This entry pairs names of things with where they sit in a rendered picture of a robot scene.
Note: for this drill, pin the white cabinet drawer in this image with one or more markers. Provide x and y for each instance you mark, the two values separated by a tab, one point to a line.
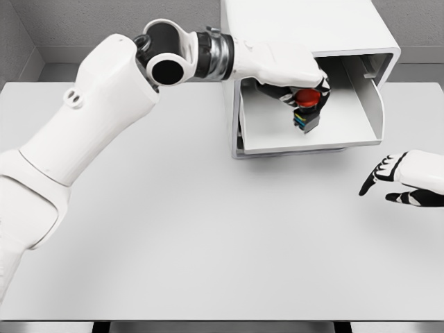
312	125

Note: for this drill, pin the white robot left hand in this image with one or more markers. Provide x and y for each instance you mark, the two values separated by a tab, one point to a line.
295	71

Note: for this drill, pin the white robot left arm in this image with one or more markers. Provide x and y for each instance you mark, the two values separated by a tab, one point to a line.
86	114

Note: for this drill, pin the red button load switch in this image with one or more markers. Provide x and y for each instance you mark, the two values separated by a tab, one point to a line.
307	109

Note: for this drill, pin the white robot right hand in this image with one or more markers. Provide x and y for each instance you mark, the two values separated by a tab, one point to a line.
412	177

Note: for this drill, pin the white tabletop storage cabinet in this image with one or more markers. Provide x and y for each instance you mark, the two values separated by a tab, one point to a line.
312	27

